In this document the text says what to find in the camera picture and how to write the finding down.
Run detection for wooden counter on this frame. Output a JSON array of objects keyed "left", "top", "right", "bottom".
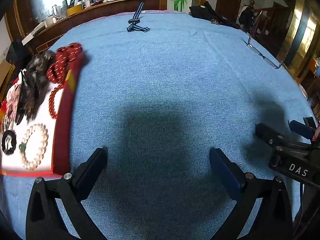
[{"left": 5, "top": 0, "right": 160, "bottom": 55}]

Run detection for red polka dot scrunchie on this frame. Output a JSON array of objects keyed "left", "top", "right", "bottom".
[{"left": 46, "top": 42, "right": 83, "bottom": 83}]

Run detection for thin frame eyeglasses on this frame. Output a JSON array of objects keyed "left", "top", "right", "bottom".
[{"left": 246, "top": 10, "right": 284, "bottom": 70}]

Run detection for white pearl bracelet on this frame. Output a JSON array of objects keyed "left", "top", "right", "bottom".
[{"left": 19, "top": 123, "right": 49, "bottom": 170}]

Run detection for red plaid scrunchie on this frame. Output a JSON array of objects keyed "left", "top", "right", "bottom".
[{"left": 1, "top": 83, "right": 23, "bottom": 130}]

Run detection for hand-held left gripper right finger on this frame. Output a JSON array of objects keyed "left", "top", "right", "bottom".
[{"left": 209, "top": 148, "right": 294, "bottom": 240}]

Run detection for dark clothes on post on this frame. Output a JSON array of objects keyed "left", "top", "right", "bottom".
[{"left": 238, "top": 6, "right": 257, "bottom": 33}]

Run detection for dark sequined scrunchie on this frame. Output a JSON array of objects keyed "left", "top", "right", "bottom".
[{"left": 15, "top": 70, "right": 42, "bottom": 125}]

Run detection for clear glass pitcher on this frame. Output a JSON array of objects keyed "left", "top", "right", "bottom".
[{"left": 51, "top": 4, "right": 63, "bottom": 20}]

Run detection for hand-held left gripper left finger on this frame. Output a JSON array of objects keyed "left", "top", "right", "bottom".
[{"left": 26, "top": 147, "right": 108, "bottom": 240}]

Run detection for black grey lace scrunchie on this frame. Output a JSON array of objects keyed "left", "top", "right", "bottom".
[{"left": 25, "top": 50, "right": 56, "bottom": 85}]

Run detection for black cloth bag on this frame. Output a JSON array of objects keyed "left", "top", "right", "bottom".
[{"left": 189, "top": 1, "right": 242, "bottom": 29}]

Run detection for white flat box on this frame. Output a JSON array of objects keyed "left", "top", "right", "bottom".
[{"left": 21, "top": 21, "right": 48, "bottom": 46}]

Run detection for striped strap wristwatch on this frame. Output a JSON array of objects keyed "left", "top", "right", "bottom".
[{"left": 126, "top": 2, "right": 150, "bottom": 33}]

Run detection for wooden stair railing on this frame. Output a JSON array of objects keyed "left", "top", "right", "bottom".
[{"left": 240, "top": 0, "right": 292, "bottom": 53}]

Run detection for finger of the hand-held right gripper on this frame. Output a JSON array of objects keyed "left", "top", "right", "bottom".
[
  {"left": 255, "top": 122, "right": 286, "bottom": 147},
  {"left": 289, "top": 117, "right": 317, "bottom": 139}
]

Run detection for yellow container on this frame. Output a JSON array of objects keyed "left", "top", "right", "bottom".
[{"left": 67, "top": 4, "right": 83, "bottom": 16}]

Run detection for red jewelry box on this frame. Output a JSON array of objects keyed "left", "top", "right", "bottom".
[{"left": 0, "top": 62, "right": 86, "bottom": 178}]

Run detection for small black hair tie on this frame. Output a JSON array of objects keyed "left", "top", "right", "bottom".
[{"left": 1, "top": 131, "right": 17, "bottom": 155}]

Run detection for red bead bracelet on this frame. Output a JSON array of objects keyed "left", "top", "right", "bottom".
[{"left": 48, "top": 84, "right": 64, "bottom": 120}]

